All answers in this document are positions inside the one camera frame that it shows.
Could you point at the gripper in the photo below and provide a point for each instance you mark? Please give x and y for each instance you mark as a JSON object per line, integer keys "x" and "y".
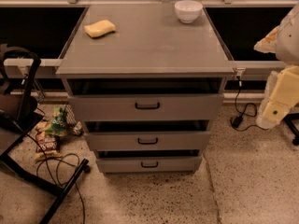
{"x": 289, "y": 41}

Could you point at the grey drawer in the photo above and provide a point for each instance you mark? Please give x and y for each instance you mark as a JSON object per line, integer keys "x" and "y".
{"x": 146, "y": 107}
{"x": 138, "y": 141}
{"x": 150, "y": 164}

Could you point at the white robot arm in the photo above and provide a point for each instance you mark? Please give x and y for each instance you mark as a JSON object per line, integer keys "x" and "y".
{"x": 283, "y": 40}

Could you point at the grey drawer cabinet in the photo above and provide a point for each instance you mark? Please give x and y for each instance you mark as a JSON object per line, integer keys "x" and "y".
{"x": 150, "y": 53}

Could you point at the grey bottom drawer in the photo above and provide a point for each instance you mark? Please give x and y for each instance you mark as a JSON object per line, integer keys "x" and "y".
{"x": 150, "y": 164}

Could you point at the grey top drawer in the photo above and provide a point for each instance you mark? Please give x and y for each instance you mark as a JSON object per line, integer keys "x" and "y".
{"x": 146, "y": 107}

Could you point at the black stand leg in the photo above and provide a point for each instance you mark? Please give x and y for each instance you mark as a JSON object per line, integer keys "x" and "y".
{"x": 289, "y": 120}

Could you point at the white bowl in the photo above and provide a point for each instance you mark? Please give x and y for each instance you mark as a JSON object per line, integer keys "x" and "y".
{"x": 188, "y": 11}

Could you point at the yellow sponge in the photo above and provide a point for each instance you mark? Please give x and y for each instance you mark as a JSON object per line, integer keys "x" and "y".
{"x": 99, "y": 28}

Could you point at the green chip bag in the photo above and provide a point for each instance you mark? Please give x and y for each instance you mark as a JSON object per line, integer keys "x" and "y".
{"x": 57, "y": 125}

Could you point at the brown snack bag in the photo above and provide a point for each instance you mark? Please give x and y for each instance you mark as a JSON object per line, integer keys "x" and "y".
{"x": 47, "y": 147}

